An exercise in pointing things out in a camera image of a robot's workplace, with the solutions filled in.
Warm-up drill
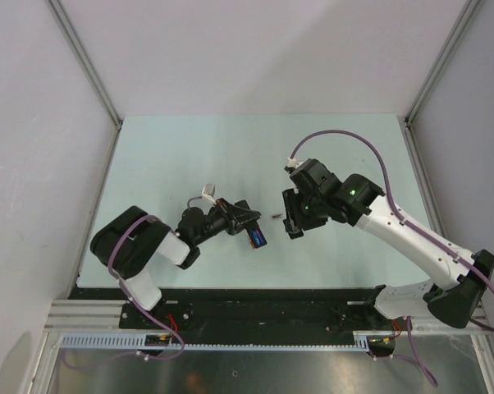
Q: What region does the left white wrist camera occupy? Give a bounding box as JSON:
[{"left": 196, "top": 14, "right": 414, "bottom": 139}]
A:
[{"left": 201, "top": 183, "right": 216, "bottom": 204}]

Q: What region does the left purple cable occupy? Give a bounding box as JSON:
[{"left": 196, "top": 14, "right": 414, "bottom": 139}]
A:
[{"left": 62, "top": 195, "right": 207, "bottom": 369}]

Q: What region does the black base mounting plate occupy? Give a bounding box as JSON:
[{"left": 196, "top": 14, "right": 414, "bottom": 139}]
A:
[{"left": 66, "top": 286, "right": 412, "bottom": 334}]

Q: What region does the grey slotted cable duct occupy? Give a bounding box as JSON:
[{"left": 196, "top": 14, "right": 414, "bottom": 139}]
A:
[{"left": 59, "top": 332, "right": 393, "bottom": 352}]

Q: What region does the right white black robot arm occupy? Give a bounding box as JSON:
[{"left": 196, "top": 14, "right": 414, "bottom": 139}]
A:
[{"left": 282, "top": 159, "right": 494, "bottom": 329}]

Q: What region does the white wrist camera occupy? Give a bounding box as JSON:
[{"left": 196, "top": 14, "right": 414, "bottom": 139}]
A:
[
  {"left": 201, "top": 183, "right": 216, "bottom": 204},
  {"left": 284, "top": 158, "right": 304, "bottom": 174}
]

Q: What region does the black remote control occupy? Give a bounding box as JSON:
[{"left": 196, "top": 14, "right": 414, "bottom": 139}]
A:
[{"left": 232, "top": 199, "right": 268, "bottom": 250}]

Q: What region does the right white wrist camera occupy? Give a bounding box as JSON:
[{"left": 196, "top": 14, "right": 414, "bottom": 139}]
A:
[{"left": 284, "top": 158, "right": 304, "bottom": 174}]

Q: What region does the right aluminium frame post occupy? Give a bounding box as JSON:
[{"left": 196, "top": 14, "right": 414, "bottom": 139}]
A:
[{"left": 404, "top": 0, "right": 483, "bottom": 124}]

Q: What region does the aluminium frame post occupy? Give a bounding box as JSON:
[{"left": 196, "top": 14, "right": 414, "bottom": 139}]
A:
[
  {"left": 404, "top": 0, "right": 483, "bottom": 124},
  {"left": 44, "top": 0, "right": 123, "bottom": 129}
]

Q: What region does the purple blue battery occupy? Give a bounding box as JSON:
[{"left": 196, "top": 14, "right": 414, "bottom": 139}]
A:
[{"left": 251, "top": 231, "right": 261, "bottom": 247}]

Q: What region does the left aluminium frame post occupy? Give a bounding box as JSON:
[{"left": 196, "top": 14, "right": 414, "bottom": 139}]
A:
[{"left": 44, "top": 0, "right": 123, "bottom": 129}]

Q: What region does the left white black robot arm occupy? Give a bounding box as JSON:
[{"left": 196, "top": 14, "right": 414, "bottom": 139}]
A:
[{"left": 89, "top": 198, "right": 267, "bottom": 328}]

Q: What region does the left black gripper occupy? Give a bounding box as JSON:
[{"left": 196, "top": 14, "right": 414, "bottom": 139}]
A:
[{"left": 193, "top": 197, "right": 260, "bottom": 245}]

